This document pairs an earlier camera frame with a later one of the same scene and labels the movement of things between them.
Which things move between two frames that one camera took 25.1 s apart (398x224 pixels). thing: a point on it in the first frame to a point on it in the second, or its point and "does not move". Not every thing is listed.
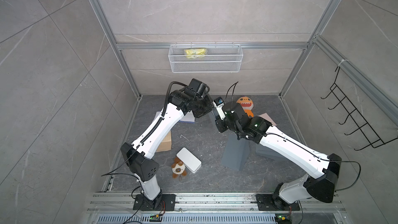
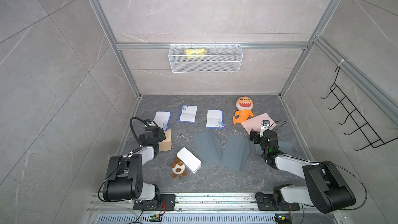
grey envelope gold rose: [235, 152] does not move
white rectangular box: [189, 159] does not move
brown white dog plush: [178, 167] does not move
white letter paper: [189, 116] does not move
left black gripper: [208, 107] to [160, 135]
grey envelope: [212, 120] to [208, 148]
